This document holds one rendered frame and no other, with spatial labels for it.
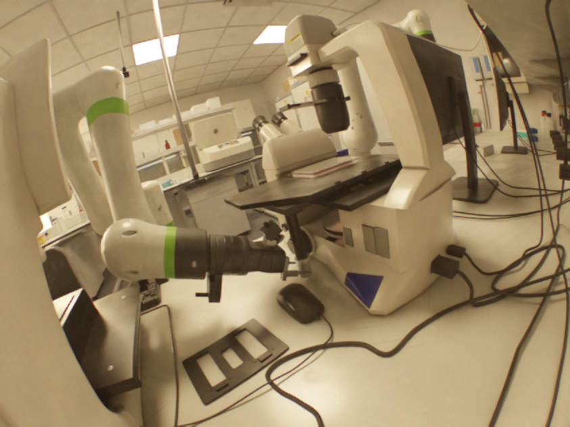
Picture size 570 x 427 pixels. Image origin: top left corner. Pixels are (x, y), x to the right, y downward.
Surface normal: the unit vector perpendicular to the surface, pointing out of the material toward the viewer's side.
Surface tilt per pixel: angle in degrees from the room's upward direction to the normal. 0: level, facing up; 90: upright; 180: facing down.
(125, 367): 0
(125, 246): 72
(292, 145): 62
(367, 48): 90
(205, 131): 105
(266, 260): 82
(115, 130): 84
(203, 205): 90
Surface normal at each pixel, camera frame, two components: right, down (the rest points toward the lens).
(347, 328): -0.25, -0.92
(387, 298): -0.56, -0.25
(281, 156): 0.36, -0.15
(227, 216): 0.47, 0.15
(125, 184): 0.61, -0.17
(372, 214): -0.84, 0.36
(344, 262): -0.81, -0.34
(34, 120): 0.73, -0.02
